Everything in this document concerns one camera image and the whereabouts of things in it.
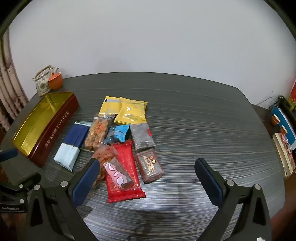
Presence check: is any clear fried snack packet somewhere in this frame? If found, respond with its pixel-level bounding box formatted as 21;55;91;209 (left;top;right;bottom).
92;142;118;186

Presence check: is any patterned curtain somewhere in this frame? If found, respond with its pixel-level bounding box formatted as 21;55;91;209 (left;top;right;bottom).
0;37;29;133

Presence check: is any clear peanut packet orange print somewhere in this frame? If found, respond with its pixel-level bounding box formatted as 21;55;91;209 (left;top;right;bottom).
83;115;115;151

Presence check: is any yellow packet with silver strip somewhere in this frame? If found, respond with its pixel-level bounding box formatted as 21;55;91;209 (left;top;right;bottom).
99;96;123;117

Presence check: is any blue and white box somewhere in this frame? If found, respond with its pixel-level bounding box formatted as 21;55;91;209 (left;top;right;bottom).
270;105;296;151

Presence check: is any white cable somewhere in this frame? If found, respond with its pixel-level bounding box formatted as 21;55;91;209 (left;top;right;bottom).
257;96;283;106

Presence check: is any small blue snack packet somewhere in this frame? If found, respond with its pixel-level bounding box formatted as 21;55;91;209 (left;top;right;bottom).
103;124;130;145

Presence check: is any black power strip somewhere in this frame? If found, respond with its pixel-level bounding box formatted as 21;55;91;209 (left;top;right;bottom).
276;95;296;110

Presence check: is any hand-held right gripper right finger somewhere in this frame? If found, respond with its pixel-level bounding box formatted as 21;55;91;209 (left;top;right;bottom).
194;158;271;241

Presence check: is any patterned ceramic teapot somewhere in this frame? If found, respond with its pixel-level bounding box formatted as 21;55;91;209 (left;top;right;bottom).
32;65;59;96

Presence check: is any navy and white snack packet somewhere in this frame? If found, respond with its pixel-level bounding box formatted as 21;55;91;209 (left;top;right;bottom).
54;121;92;172

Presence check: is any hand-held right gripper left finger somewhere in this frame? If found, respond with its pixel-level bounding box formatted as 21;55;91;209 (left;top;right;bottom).
25;158;100;241

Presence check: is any dark side table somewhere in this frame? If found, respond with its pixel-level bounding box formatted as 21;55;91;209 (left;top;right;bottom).
251;104;296;181

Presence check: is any red and gold tin box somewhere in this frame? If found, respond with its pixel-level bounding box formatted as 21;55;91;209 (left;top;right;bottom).
12;91;80;168

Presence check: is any stack of books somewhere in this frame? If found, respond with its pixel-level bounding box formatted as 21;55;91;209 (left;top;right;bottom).
272;133;296;178

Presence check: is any dark brown snack packet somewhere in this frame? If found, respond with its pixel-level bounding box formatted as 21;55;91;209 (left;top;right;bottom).
135;148;164;184

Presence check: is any red object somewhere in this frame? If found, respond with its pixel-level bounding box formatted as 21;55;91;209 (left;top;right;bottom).
290;79;296;103

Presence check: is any red snack packet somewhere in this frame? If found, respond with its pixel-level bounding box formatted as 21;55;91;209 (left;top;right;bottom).
105;140;146;204

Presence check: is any yellow packet with line drawing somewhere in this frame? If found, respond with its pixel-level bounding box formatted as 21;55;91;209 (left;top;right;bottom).
114;97;148;125

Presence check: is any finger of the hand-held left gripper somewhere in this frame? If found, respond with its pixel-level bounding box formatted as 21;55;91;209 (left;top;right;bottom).
0;149;19;162
0;173;41;194

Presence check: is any pink and brown snack bar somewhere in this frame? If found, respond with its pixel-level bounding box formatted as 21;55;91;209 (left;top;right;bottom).
103;157;134;189

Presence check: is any grey seed snack packet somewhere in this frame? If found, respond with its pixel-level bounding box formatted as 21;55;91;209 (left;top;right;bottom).
130;123;156;152

